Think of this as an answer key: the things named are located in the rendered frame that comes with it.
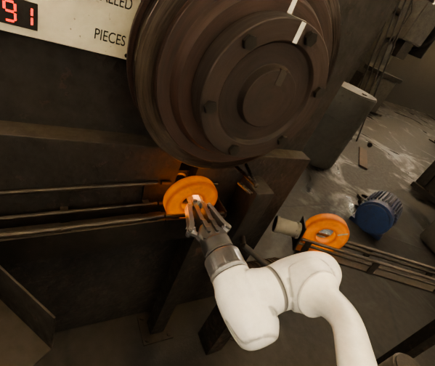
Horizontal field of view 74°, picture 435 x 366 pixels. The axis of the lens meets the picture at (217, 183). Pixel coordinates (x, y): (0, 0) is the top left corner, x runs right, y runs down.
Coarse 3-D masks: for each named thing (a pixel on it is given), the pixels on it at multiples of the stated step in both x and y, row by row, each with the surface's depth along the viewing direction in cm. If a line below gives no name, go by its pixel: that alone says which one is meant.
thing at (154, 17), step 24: (168, 0) 46; (336, 0) 58; (144, 24) 47; (168, 24) 48; (336, 24) 61; (144, 48) 49; (336, 48) 65; (144, 72) 51; (144, 96) 54; (144, 120) 57; (168, 144) 64; (216, 168) 75
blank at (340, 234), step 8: (312, 216) 100; (320, 216) 98; (328, 216) 97; (336, 216) 98; (312, 224) 98; (320, 224) 98; (328, 224) 97; (336, 224) 97; (344, 224) 97; (312, 232) 100; (336, 232) 99; (344, 232) 98; (320, 240) 103; (328, 240) 102; (336, 240) 100; (344, 240) 100
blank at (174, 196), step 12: (180, 180) 78; (192, 180) 78; (204, 180) 79; (168, 192) 78; (180, 192) 77; (192, 192) 79; (204, 192) 81; (216, 192) 83; (168, 204) 78; (180, 204) 80
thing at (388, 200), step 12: (384, 192) 257; (360, 204) 256; (372, 204) 238; (384, 204) 236; (396, 204) 250; (360, 216) 245; (372, 216) 239; (384, 216) 233; (396, 216) 243; (360, 228) 249; (372, 228) 241; (384, 228) 234
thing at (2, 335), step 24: (0, 288) 56; (24, 288) 51; (0, 312) 57; (24, 312) 55; (48, 312) 49; (0, 336) 54; (24, 336) 55; (48, 336) 53; (0, 360) 51; (24, 360) 52
